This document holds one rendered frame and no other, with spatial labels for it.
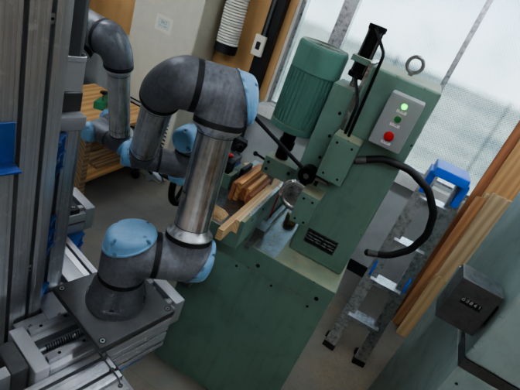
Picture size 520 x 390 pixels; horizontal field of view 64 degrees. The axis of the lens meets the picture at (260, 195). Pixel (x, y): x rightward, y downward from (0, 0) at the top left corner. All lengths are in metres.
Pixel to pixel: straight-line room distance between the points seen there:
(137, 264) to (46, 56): 0.47
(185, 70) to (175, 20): 2.09
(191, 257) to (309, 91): 0.71
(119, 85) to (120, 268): 0.69
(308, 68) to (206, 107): 0.59
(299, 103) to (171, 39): 1.69
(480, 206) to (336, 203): 1.29
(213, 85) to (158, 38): 2.18
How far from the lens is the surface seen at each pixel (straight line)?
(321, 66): 1.41
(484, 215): 2.59
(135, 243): 0.99
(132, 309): 1.12
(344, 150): 1.32
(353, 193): 1.45
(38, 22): 0.84
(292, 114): 1.45
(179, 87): 0.89
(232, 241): 1.40
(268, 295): 1.61
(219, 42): 2.92
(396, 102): 1.30
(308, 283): 1.52
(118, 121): 1.58
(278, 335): 1.70
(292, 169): 1.56
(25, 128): 0.91
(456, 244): 2.67
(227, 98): 0.90
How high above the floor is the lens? 1.67
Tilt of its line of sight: 28 degrees down
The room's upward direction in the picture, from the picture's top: 22 degrees clockwise
